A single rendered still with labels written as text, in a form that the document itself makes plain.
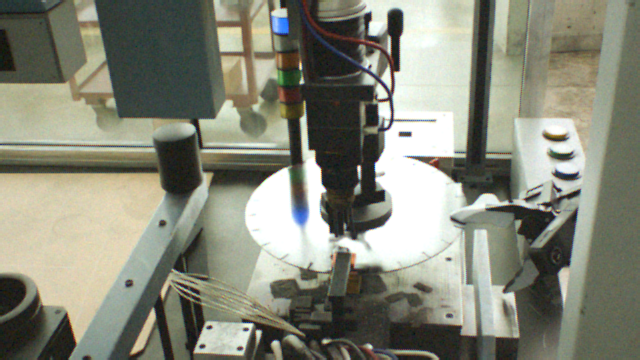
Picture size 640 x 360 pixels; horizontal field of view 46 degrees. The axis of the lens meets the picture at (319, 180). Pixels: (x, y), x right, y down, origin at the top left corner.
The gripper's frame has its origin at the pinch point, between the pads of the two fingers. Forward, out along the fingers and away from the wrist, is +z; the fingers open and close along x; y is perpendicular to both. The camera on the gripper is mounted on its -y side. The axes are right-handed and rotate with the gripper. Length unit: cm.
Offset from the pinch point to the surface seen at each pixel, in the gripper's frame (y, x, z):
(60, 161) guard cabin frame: 31, 43, 87
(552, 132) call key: 39.0, -3.2, -8.2
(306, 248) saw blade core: -11.6, 17.3, 14.6
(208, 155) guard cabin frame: 37, 26, 57
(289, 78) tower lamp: 22.5, 33.3, 20.8
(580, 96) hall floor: 259, -84, 35
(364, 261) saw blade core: -12.5, 12.5, 7.5
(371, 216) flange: -3.2, 14.1, 8.2
